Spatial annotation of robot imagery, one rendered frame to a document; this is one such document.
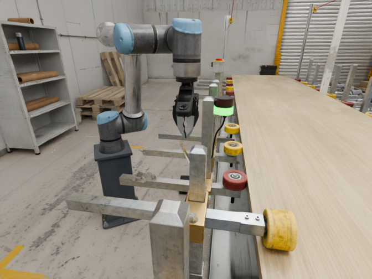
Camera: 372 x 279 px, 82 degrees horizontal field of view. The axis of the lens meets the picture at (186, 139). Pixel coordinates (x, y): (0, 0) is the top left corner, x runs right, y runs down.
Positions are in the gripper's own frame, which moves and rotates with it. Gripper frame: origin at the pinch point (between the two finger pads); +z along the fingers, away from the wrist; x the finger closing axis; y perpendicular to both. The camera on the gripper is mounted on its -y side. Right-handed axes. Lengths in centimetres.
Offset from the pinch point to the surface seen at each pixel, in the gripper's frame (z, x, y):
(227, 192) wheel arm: 15.9, -16.0, -8.8
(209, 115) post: -9.4, -8.5, -4.9
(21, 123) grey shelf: 58, 230, 142
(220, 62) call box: -20, -9, 69
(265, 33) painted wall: -71, -140, 795
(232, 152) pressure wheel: 12.1, -17.6, 13.9
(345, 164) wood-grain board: 11, -58, 9
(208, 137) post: -1.9, -8.4, -4.9
